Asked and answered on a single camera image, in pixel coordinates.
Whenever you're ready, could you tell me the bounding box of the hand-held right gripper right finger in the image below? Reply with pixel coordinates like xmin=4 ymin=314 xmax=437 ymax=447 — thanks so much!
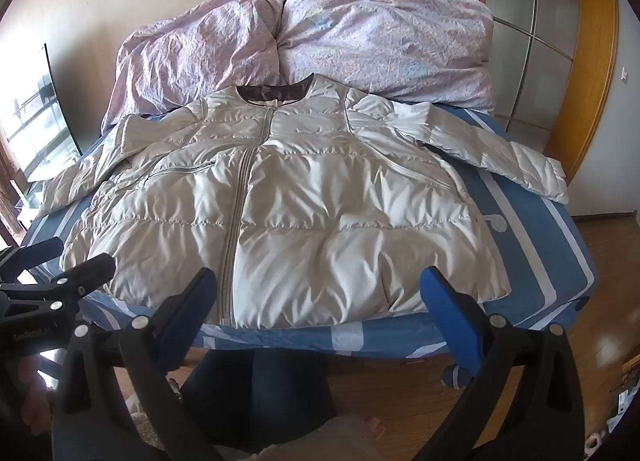
xmin=419 ymin=266 xmax=588 ymax=461

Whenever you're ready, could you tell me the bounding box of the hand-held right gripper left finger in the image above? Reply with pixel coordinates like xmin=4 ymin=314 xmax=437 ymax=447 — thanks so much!
xmin=50 ymin=267 xmax=221 ymax=461

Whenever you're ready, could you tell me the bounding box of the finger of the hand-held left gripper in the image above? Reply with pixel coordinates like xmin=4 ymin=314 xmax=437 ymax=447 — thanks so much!
xmin=0 ymin=253 xmax=117 ymax=313
xmin=0 ymin=238 xmax=63 ymax=269

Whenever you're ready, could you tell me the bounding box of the beige quilted down jacket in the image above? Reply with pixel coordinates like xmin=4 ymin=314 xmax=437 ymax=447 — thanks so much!
xmin=37 ymin=73 xmax=571 ymax=329

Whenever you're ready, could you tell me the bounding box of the blue striped bed sheet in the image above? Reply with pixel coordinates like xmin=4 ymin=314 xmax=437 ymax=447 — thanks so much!
xmin=15 ymin=106 xmax=598 ymax=387

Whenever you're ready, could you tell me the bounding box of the flat screen television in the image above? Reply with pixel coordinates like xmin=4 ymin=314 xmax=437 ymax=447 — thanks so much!
xmin=0 ymin=43 xmax=83 ymax=184

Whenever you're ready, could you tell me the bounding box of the pink floral quilt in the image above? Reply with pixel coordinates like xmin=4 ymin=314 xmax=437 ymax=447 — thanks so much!
xmin=102 ymin=0 xmax=496 ymax=134

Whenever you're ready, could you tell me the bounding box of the wooden framed wardrobe door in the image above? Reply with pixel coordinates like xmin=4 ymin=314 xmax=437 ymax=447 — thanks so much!
xmin=352 ymin=0 xmax=621 ymax=182

